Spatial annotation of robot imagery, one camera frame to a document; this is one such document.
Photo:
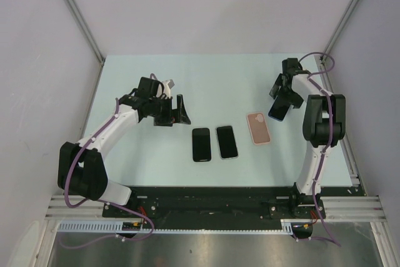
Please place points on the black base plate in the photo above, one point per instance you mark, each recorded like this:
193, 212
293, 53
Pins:
268, 203

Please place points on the clear phone case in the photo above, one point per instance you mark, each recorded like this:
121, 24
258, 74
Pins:
229, 157

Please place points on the pink phone case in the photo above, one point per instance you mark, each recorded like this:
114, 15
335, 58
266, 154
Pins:
258, 128

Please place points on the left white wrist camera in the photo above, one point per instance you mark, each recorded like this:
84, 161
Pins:
165, 88

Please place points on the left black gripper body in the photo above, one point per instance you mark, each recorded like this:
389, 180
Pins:
161, 110

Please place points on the black teal phone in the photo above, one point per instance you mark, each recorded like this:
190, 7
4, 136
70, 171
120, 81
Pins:
227, 142

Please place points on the aluminium front rail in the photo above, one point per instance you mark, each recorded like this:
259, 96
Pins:
57, 209

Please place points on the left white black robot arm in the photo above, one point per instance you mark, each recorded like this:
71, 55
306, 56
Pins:
81, 168

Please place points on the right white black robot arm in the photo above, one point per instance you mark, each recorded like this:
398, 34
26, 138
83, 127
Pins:
324, 122

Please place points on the left aluminium frame post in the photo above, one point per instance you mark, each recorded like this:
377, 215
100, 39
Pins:
87, 34

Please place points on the dark blue phone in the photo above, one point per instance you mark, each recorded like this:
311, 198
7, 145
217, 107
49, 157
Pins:
279, 108

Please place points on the white slotted cable duct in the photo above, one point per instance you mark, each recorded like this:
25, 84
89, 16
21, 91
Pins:
249, 225

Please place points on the right aluminium frame post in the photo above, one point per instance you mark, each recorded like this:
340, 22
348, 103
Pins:
340, 27

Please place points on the black phone case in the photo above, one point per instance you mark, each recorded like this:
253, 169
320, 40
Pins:
201, 145

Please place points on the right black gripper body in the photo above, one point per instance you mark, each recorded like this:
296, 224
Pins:
290, 96

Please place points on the aluminium frame post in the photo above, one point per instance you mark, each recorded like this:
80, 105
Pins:
87, 34
340, 27

